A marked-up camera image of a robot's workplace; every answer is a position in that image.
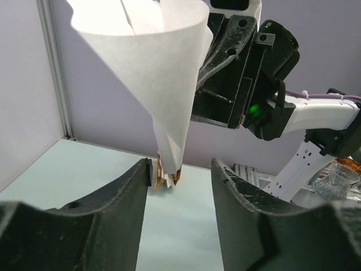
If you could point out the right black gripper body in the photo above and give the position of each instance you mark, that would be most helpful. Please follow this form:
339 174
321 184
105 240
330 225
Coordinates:
224 98

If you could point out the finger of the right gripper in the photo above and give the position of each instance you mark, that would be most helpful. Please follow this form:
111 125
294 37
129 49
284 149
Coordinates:
238 32

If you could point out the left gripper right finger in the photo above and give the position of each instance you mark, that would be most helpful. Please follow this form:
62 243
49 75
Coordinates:
258 231

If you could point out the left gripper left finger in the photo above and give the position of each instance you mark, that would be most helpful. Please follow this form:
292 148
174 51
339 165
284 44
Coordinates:
100 231

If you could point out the white paper coffee filter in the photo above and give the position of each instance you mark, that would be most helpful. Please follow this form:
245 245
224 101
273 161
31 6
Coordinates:
156 49

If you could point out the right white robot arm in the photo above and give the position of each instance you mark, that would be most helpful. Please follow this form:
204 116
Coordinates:
331 121

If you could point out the stack of paper filters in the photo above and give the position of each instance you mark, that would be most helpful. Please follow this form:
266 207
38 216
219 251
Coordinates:
159 178

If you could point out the ribbed clear glass carafe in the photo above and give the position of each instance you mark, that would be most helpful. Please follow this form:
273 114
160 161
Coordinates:
337 182

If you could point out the right aluminium frame post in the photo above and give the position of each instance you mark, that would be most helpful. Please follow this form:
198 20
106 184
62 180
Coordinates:
56 65

